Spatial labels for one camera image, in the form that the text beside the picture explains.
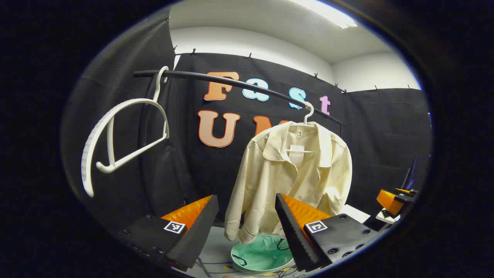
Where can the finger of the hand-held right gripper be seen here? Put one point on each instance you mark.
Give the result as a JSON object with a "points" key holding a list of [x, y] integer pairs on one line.
{"points": [[388, 200]]}

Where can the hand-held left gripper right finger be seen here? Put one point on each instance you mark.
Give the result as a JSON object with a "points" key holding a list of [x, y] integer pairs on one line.
{"points": [[291, 231]]}

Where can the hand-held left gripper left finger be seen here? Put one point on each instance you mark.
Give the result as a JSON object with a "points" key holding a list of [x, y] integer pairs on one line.
{"points": [[200, 227]]}

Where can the cream shirt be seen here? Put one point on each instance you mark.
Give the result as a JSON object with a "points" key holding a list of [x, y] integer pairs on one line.
{"points": [[270, 173]]}

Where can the white plastic hanger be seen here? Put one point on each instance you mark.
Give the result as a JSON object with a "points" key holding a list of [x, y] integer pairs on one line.
{"points": [[310, 112], [88, 154]]}

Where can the black clothes rack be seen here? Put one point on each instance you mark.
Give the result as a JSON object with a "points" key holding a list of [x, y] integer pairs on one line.
{"points": [[185, 74]]}

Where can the black backdrop cloth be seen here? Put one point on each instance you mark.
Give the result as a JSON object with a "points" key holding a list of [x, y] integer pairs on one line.
{"points": [[386, 127]]}

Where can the ceiling light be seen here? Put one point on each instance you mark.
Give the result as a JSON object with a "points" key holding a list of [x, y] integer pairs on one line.
{"points": [[328, 13]]}

